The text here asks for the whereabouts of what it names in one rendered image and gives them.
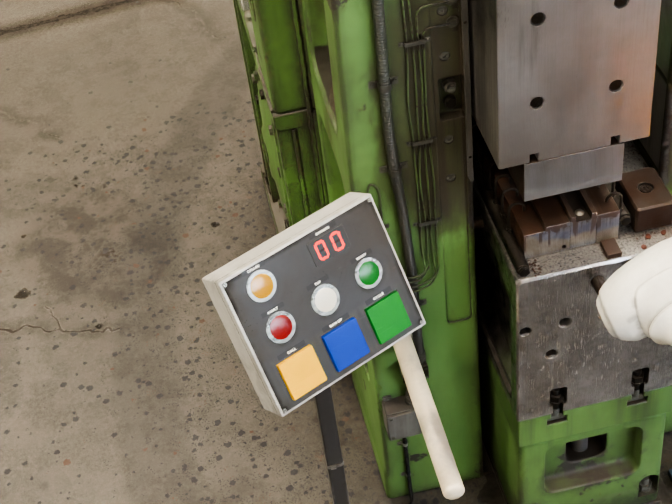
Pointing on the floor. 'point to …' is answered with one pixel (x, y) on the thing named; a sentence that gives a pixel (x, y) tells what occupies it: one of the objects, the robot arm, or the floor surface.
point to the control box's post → (331, 445)
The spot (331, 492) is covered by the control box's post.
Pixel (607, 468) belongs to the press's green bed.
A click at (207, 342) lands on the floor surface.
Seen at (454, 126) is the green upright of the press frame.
